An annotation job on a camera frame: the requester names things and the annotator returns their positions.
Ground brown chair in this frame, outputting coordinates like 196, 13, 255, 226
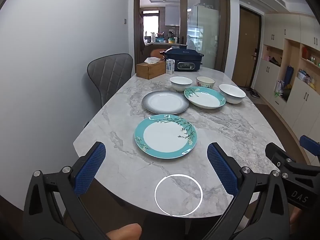
150, 49, 167, 61

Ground blue bag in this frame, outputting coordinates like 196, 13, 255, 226
286, 66, 294, 88

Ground cream bowl pink flowers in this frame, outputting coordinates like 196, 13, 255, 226
196, 76, 216, 89

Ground white bag green print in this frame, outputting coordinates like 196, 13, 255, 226
274, 81, 286, 98

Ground grey rimmed white plate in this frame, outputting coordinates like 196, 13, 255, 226
142, 90, 189, 114

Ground cream built-in cabinets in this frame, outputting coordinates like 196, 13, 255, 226
260, 12, 320, 140

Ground pair of dark shoes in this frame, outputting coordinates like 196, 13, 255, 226
246, 87, 261, 98

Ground teal floral deep plate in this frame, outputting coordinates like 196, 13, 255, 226
184, 87, 226, 109

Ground wooden entrance door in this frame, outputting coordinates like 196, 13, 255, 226
232, 6, 262, 88

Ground brown sliding glass door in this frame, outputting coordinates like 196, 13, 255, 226
134, 0, 230, 73

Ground wooden tissue box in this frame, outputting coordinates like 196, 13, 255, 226
136, 61, 166, 80

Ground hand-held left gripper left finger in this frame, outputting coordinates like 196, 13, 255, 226
22, 141, 111, 240

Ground large white bowl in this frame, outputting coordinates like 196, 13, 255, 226
219, 84, 246, 104

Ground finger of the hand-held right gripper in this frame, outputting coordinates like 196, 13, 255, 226
299, 135, 320, 166
265, 142, 320, 178

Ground dark blue electric cooker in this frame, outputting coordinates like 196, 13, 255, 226
160, 44, 204, 72

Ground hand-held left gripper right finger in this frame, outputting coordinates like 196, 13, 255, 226
200, 142, 292, 240

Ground grey quilted chair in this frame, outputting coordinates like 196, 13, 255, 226
87, 53, 134, 107

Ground teal floral flat plate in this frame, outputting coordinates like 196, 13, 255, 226
134, 114, 197, 159

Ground small white bowl dark rim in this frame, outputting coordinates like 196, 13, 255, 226
170, 76, 193, 92

